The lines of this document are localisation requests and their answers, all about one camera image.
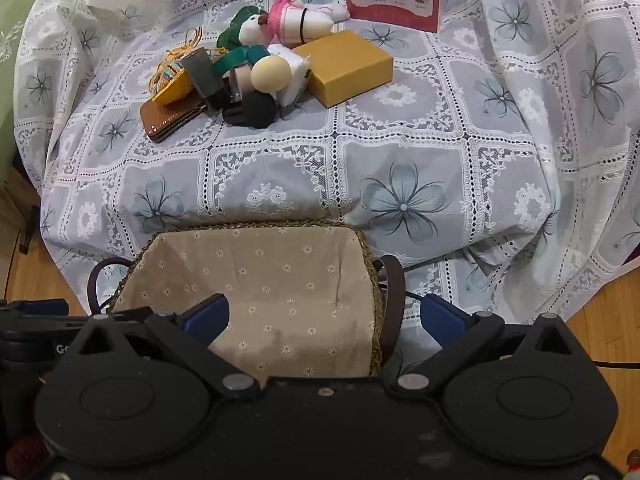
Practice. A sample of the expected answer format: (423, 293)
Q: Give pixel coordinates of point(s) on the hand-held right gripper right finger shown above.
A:
(440, 317)

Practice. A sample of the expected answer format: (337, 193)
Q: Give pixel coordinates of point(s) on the black foam microphone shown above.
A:
(250, 110)

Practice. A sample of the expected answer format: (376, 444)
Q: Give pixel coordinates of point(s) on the white lace floral tablecloth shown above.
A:
(300, 160)

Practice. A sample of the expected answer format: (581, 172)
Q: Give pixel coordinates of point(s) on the white pink cloth roll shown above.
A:
(305, 22)

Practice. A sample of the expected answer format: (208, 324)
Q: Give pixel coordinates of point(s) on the beige tape roll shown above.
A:
(270, 74)

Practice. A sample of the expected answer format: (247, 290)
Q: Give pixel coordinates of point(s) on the yellow cardboard box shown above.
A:
(345, 65)

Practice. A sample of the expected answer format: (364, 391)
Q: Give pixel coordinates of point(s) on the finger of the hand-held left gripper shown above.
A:
(40, 306)

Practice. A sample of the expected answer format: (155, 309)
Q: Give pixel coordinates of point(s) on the woven basket with beige lining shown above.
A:
(280, 280)

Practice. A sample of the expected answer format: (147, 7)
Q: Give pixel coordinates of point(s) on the green tape roll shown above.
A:
(235, 60)

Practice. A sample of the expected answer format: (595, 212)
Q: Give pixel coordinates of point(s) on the snowman plush with green hat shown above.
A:
(232, 32)

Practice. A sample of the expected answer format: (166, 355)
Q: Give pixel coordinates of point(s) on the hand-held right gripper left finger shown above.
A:
(207, 317)

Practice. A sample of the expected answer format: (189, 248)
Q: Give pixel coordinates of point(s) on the white tissue packet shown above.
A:
(299, 67)

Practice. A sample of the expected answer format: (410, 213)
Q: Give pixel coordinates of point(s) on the brown glossy clasp case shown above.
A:
(160, 120)

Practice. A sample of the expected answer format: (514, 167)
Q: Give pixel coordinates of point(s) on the green cushion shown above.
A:
(10, 60)

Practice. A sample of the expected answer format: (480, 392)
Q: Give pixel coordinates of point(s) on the golden satin sachet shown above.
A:
(172, 82)

